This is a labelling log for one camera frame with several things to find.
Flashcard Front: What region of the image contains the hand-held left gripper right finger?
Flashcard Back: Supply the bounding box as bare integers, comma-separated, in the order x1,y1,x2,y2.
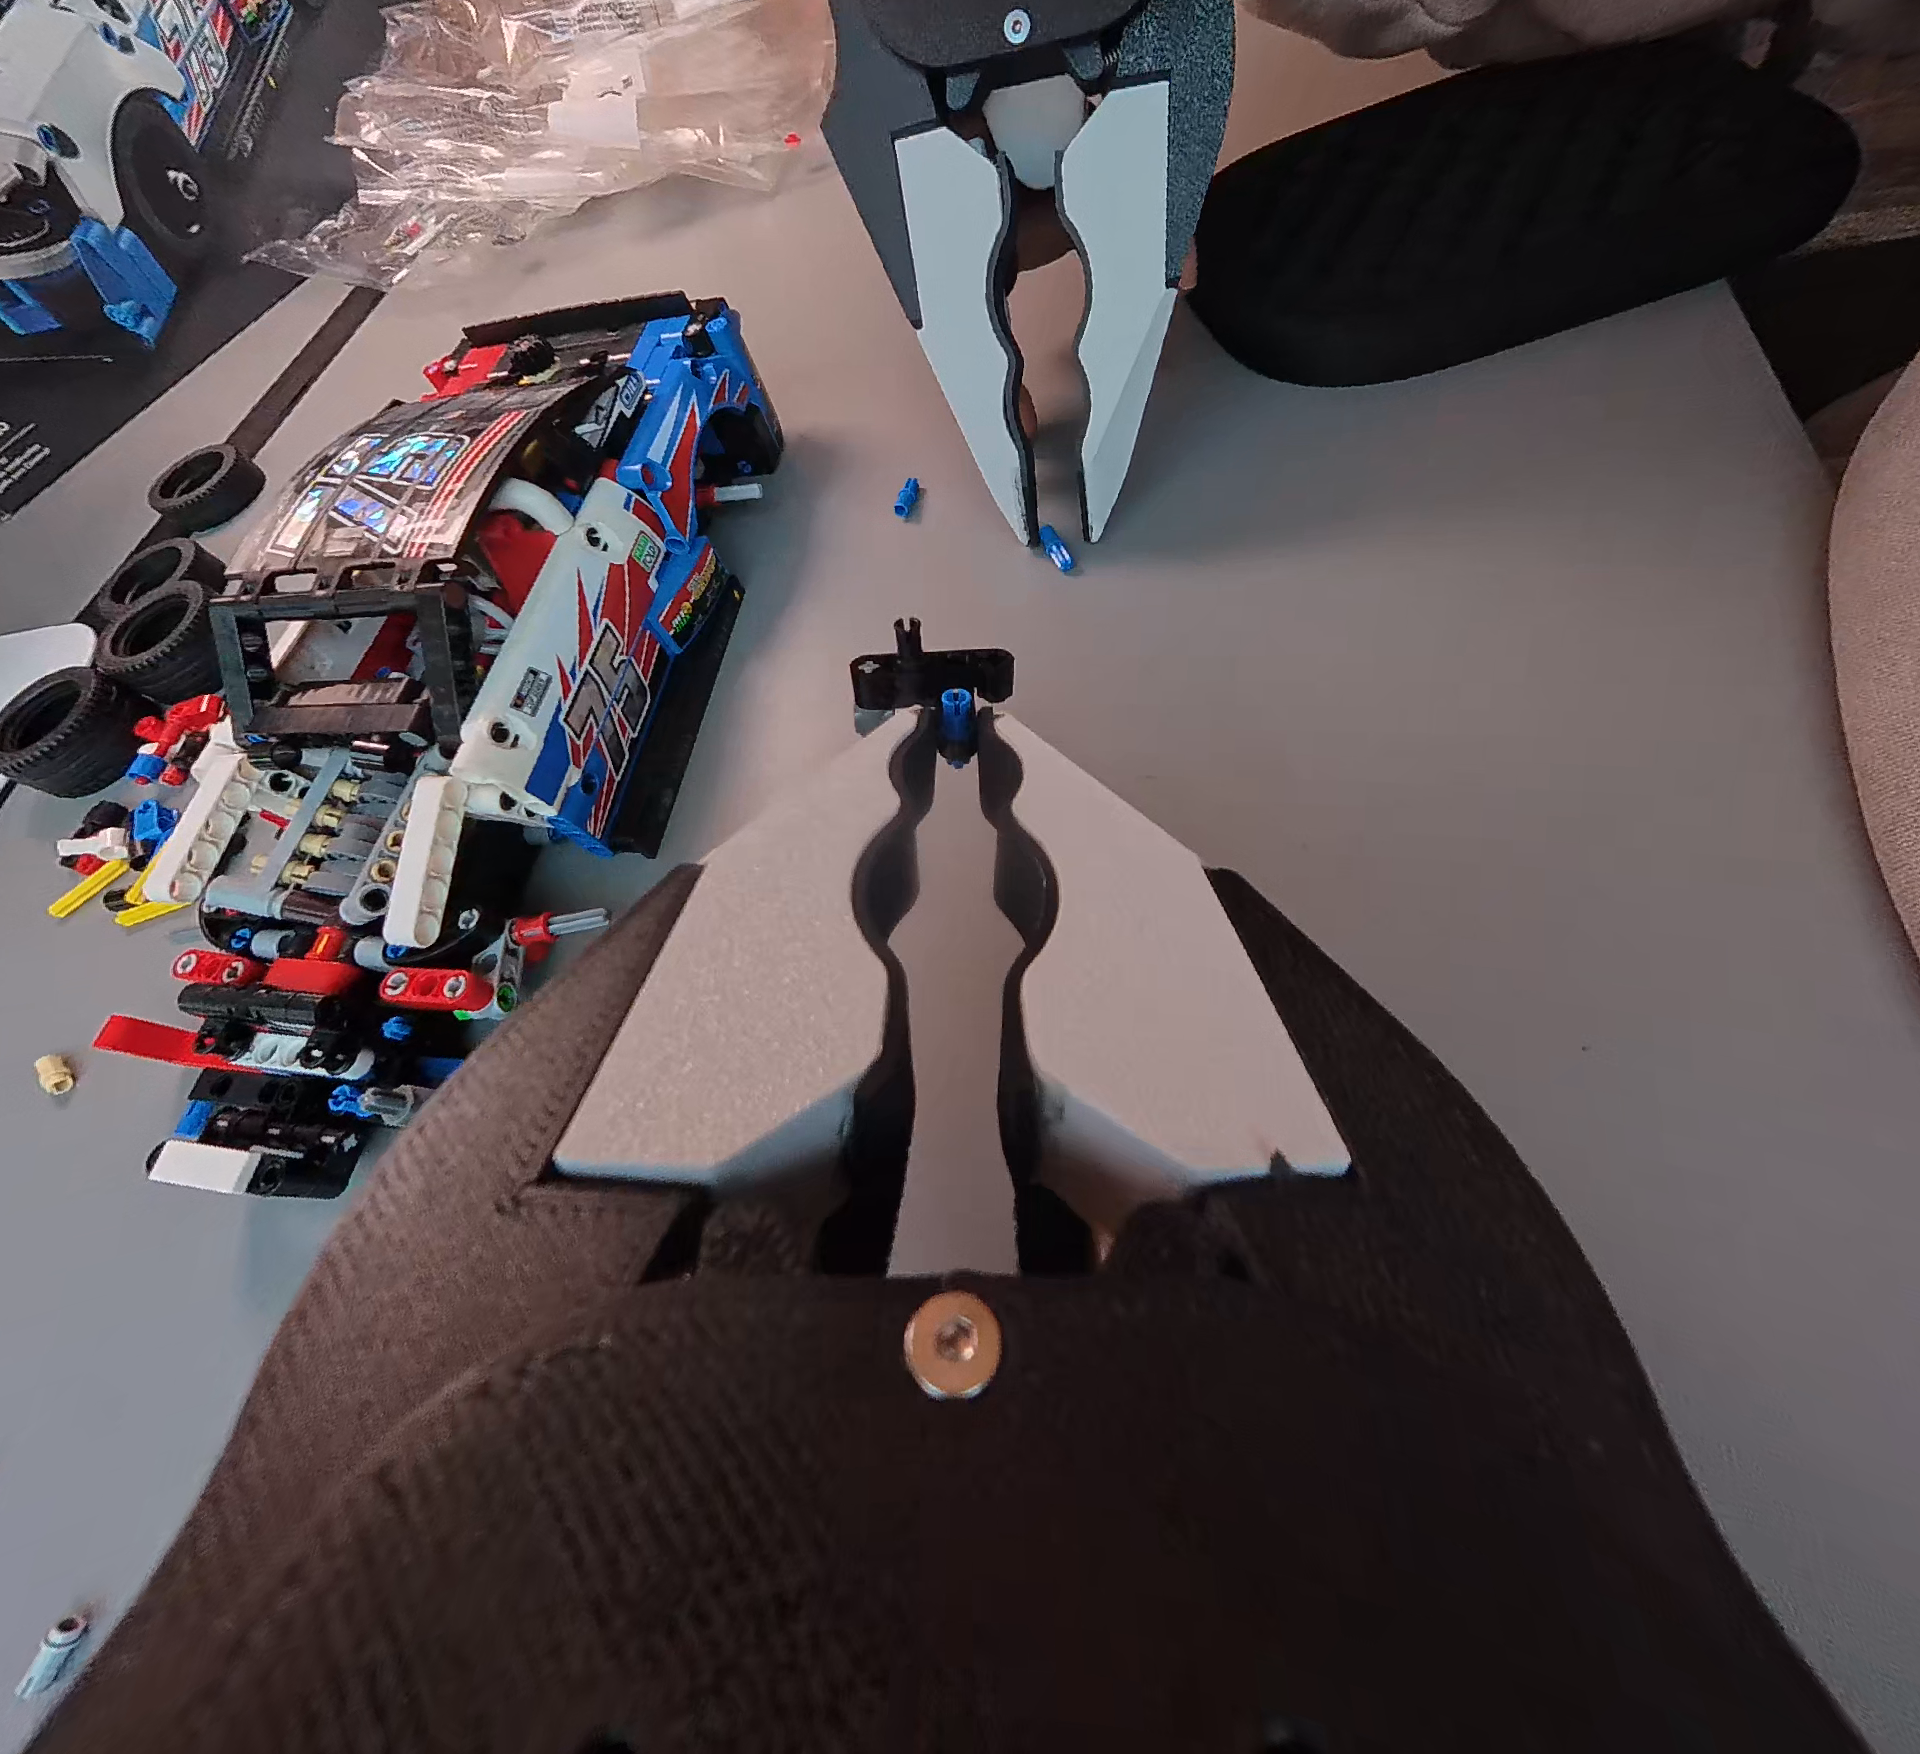
972,709,1352,1279

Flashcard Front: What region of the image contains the person's beige sweatshirt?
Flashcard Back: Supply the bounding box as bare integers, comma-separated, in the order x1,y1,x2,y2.
1822,360,1920,965

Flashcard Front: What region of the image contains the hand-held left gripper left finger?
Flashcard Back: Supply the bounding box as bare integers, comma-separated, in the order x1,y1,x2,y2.
553,712,942,1279

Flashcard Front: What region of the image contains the toy car set box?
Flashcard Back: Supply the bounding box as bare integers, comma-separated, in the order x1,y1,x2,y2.
0,0,421,523

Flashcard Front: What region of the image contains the small black brick beam assembly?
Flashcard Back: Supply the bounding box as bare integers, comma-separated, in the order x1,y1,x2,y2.
852,618,1016,769

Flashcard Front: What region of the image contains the grey desk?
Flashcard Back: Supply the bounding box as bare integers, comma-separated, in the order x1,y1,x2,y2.
0,7,1920,1754

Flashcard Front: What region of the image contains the black rubber toy tyre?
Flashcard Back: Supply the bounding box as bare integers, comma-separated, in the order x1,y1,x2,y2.
147,446,267,535
0,665,144,799
94,579,229,705
97,538,229,631

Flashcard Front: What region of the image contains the pile of small loose bricks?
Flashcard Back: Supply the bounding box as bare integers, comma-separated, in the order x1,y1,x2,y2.
49,695,204,923

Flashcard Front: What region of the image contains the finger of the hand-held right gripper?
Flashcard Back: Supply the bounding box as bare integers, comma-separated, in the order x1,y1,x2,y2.
896,138,1041,545
1055,70,1182,545

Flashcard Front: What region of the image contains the black chair armrest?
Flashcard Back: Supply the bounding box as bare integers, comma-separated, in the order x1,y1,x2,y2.
1192,67,1861,385

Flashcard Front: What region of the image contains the toy brick race car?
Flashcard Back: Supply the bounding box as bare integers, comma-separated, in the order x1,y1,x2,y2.
94,290,789,1204

